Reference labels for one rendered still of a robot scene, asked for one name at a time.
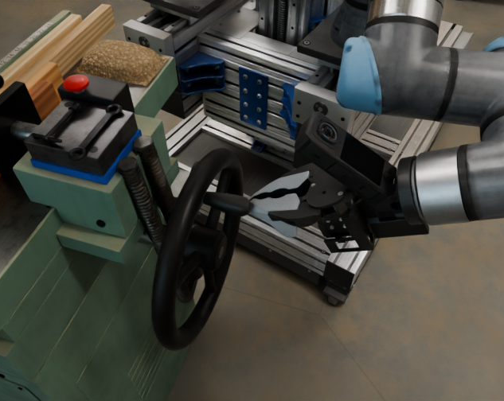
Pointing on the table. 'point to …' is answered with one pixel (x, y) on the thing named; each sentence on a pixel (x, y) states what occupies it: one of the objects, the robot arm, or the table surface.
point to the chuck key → (58, 125)
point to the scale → (19, 48)
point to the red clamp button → (76, 83)
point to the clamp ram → (9, 126)
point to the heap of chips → (122, 62)
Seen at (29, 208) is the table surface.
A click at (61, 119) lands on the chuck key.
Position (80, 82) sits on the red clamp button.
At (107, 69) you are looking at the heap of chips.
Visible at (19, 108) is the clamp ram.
